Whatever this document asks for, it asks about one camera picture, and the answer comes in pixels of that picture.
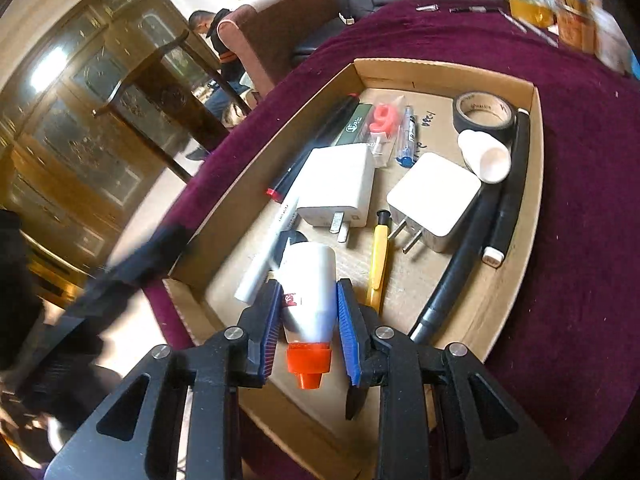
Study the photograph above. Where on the black marker with grey cap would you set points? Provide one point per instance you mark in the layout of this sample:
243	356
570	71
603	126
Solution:
465	260

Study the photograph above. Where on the clear blue pen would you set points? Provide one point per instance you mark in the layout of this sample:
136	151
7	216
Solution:
407	135

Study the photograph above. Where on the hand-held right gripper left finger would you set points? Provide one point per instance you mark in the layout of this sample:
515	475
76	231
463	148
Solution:
267	320

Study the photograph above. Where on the white bottle with orange cap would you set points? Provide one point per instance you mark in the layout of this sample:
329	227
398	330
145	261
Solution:
307	290

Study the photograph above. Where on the yellow and black pen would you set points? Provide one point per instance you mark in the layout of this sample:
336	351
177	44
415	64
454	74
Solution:
380	260

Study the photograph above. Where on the carved wooden cabinet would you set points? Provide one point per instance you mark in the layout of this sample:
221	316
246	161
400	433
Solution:
65	135

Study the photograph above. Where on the shallow cardboard box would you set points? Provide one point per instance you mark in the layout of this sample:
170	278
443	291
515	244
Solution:
440	280

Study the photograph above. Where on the dark wooden chair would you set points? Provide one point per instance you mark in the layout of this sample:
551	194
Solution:
150	100

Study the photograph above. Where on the white jar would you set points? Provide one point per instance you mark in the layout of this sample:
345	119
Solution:
610	40

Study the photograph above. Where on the small white bottle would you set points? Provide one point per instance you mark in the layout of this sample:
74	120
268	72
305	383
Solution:
487	160

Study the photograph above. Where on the square white charger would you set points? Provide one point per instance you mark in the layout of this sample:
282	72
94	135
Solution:
435	200

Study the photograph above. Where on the clear boxed red number candle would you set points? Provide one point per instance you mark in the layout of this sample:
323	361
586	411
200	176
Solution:
384	120

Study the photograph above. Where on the thin black pen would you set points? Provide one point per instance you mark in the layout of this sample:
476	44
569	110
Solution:
475	9

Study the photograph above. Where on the black marker with white end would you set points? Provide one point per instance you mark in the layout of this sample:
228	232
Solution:
517	170

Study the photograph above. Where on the black marker with red end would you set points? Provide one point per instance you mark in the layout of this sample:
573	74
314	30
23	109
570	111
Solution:
315	142

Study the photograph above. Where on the white charger with folding plug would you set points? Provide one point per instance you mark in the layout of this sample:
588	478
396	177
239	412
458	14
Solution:
335	180

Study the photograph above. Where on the green lighter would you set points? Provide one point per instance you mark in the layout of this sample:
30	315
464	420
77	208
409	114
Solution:
356	127

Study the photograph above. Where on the orange label jar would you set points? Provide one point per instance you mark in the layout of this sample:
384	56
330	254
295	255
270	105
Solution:
575	30

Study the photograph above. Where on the white stick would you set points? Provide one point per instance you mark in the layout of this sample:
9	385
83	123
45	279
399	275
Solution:
540	35

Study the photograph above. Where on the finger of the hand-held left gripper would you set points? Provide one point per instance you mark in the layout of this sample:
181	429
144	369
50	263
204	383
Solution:
135	265

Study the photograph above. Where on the maroon armchair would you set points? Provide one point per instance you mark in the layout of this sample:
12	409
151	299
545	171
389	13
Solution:
280	30

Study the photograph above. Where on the long white pen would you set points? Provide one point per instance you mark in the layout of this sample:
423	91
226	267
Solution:
260	270

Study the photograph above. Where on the black tape roll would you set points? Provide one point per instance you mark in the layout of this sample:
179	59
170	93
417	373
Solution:
462	120

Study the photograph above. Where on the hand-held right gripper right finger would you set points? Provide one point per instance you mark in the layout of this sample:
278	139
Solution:
350	330

